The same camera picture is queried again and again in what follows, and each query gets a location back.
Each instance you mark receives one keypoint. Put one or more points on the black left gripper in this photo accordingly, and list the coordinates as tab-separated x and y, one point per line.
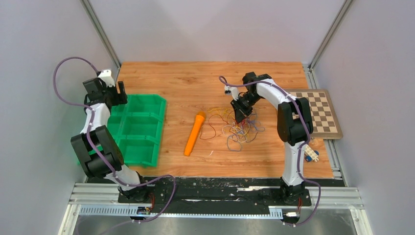
120	99

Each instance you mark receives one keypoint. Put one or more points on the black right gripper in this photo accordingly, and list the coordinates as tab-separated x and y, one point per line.
241	113

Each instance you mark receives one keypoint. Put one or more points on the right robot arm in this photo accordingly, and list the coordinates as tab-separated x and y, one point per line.
294	122

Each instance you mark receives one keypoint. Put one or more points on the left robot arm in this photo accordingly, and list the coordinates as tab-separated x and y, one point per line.
97	136

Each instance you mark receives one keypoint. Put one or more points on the orange toy microphone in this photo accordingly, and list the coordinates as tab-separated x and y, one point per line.
198	123

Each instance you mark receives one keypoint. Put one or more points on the green plastic compartment bin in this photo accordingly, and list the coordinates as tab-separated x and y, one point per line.
135	126

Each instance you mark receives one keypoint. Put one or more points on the white toy car blue wheels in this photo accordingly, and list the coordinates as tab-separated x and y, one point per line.
310	155

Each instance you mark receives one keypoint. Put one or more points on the wooden chessboard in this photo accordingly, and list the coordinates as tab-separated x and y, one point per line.
325	122

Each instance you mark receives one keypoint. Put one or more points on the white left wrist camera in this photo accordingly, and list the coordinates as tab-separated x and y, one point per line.
106	77

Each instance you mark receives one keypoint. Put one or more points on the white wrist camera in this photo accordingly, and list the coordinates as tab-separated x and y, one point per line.
233	91
106	77

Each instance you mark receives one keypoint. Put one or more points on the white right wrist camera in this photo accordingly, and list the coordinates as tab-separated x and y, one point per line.
233	91

